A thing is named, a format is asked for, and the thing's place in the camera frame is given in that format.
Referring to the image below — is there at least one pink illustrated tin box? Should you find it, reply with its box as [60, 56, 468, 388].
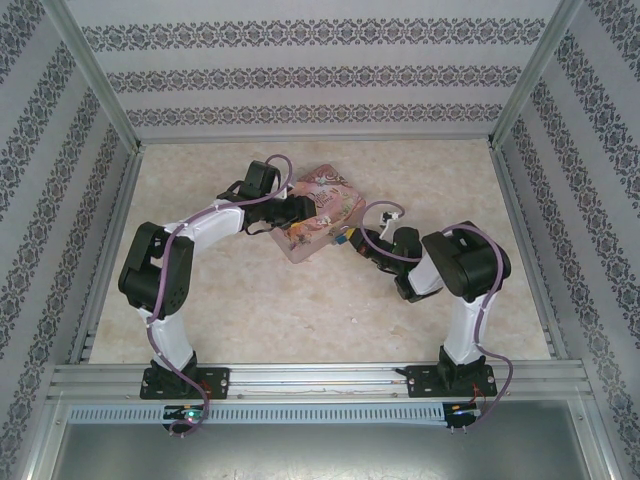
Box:
[272, 163, 369, 265]

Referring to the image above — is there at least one small circuit board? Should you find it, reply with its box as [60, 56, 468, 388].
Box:
[446, 402, 482, 430]
[163, 404, 207, 422]

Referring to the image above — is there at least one grey metal sheet panel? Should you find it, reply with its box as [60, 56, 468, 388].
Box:
[47, 422, 609, 480]

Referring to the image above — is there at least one right wrist camera silver bracket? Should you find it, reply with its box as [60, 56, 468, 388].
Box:
[379, 209, 404, 242]

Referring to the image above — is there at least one aluminium cross rail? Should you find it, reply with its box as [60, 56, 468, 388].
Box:
[135, 135, 496, 147]

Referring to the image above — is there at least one aluminium side rail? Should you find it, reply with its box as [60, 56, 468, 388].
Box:
[488, 142, 571, 360]
[69, 149, 146, 365]

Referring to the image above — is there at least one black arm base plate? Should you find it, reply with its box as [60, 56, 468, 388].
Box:
[402, 364, 500, 400]
[141, 367, 232, 401]

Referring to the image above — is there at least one wide aluminium mounting rail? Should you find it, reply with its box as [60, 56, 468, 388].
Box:
[48, 363, 587, 401]

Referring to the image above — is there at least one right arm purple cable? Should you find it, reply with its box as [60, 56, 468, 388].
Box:
[359, 199, 517, 431]

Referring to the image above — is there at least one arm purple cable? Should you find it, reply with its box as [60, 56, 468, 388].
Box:
[144, 153, 297, 439]
[359, 199, 517, 431]

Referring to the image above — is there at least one grey slotted cable duct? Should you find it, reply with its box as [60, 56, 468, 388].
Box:
[67, 402, 446, 426]

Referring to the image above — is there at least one aluminium frame post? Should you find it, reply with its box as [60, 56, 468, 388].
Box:
[42, 0, 146, 154]
[489, 0, 586, 149]

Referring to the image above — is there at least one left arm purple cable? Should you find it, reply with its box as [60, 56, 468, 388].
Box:
[144, 153, 297, 439]

